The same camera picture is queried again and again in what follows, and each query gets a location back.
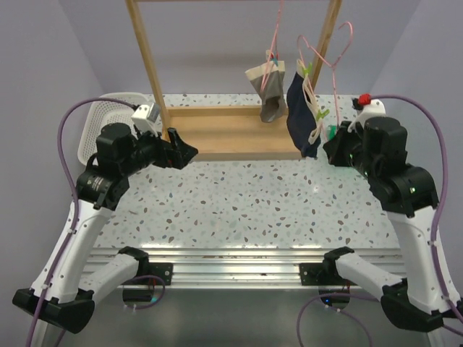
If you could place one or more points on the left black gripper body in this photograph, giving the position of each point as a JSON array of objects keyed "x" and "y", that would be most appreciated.
[{"x": 150, "y": 150}]

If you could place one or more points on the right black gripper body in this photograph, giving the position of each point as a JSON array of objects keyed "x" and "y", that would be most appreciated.
[{"x": 347, "y": 150}]

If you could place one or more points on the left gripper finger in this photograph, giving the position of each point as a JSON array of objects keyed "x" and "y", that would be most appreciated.
[
  {"x": 187, "y": 153},
  {"x": 174, "y": 137}
]

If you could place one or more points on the navy blue underwear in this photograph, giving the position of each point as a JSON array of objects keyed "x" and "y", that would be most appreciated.
[{"x": 300, "y": 121}]

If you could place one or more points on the pink wire hanger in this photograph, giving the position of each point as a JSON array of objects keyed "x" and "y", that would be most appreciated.
[{"x": 308, "y": 86}]

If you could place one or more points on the green clothespin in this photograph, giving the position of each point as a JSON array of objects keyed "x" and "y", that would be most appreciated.
[
  {"x": 321, "y": 114},
  {"x": 302, "y": 70}
]

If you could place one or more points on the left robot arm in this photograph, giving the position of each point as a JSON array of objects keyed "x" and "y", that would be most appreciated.
[{"x": 60, "y": 295}]

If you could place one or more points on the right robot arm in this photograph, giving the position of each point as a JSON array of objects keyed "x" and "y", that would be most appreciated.
[{"x": 408, "y": 196}]

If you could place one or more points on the grey beige underwear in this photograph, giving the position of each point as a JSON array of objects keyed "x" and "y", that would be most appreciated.
[{"x": 269, "y": 87}]

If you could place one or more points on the pink hanger on rack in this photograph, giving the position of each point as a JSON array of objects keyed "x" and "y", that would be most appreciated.
[{"x": 273, "y": 49}]

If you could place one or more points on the green plastic bin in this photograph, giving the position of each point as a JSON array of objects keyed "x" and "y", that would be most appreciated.
[{"x": 331, "y": 132}]

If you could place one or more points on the wooden clothes rack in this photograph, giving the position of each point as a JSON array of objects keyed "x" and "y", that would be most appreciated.
[{"x": 218, "y": 132}]

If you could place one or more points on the white plastic basket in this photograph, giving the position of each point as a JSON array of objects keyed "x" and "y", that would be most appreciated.
[{"x": 103, "y": 113}]

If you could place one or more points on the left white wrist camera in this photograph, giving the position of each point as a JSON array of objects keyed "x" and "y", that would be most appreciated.
[{"x": 145, "y": 116}]

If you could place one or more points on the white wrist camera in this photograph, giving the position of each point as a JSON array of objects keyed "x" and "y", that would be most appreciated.
[
  {"x": 145, "y": 116},
  {"x": 366, "y": 108}
]

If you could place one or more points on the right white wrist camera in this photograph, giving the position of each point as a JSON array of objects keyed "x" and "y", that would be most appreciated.
[{"x": 366, "y": 108}]

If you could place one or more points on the aluminium rail base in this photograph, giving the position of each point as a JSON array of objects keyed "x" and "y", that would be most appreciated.
[{"x": 235, "y": 268}]

